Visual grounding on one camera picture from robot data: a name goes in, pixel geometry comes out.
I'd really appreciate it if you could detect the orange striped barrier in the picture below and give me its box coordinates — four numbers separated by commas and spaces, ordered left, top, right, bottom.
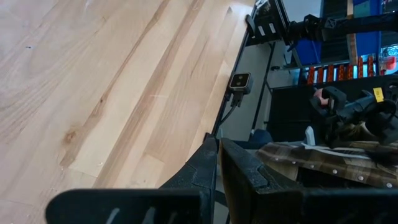
306, 55, 376, 85

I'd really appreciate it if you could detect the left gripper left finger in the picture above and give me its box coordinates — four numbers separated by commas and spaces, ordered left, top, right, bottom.
160, 138, 218, 224

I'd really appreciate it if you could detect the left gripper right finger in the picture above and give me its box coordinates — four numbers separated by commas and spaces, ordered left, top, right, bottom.
220, 138, 304, 224

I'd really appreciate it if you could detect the blue box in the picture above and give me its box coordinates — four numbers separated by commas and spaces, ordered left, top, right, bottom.
294, 39, 323, 66

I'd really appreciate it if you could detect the yellow cable tag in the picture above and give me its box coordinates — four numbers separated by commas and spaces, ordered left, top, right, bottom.
373, 86, 385, 103

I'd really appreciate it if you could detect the person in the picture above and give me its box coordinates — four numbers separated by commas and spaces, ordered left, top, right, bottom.
256, 136, 398, 189

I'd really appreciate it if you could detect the black camera cable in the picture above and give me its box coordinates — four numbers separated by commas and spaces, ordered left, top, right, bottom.
214, 105, 239, 135

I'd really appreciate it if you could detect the small black table camera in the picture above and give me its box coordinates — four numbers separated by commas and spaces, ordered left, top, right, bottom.
228, 72, 254, 108

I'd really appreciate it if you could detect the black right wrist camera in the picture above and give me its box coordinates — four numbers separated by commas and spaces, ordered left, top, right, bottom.
322, 86, 348, 113

